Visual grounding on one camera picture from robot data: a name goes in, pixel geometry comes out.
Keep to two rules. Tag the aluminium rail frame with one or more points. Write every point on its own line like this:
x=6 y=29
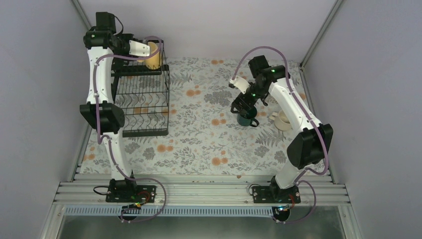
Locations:
x=202 y=190

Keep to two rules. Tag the floral tablecloth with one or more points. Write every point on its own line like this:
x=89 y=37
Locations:
x=204 y=136

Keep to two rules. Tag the black wire dish rack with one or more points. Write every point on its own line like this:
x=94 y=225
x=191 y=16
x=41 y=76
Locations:
x=142 y=91

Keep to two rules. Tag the beige mug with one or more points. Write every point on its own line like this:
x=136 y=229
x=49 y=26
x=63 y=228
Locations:
x=280 y=121

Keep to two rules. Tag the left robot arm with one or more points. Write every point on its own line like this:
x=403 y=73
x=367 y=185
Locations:
x=104 y=44

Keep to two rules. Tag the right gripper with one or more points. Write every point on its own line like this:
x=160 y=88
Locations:
x=236 y=103

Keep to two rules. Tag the dark green mug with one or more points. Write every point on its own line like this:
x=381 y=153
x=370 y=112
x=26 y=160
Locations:
x=249 y=119

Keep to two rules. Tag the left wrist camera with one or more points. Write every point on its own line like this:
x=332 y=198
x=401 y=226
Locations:
x=138 y=49

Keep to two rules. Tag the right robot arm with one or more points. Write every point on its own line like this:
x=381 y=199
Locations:
x=309 y=149

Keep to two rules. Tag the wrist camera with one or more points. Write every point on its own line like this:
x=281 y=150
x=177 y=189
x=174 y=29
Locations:
x=138 y=49
x=239 y=83

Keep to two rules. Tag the yellow cup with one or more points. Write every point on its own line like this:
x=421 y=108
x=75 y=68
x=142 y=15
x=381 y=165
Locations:
x=154 y=62

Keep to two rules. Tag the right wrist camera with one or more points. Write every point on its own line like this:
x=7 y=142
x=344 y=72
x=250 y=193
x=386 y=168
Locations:
x=239 y=83

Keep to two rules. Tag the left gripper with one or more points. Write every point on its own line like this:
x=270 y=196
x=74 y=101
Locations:
x=131 y=36

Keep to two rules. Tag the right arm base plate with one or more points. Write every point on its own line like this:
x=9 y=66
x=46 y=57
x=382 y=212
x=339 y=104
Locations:
x=272 y=194

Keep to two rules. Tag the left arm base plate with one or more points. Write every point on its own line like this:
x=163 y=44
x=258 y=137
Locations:
x=139 y=195

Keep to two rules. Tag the slotted cable duct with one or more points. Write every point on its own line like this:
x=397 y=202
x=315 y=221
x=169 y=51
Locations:
x=168 y=211

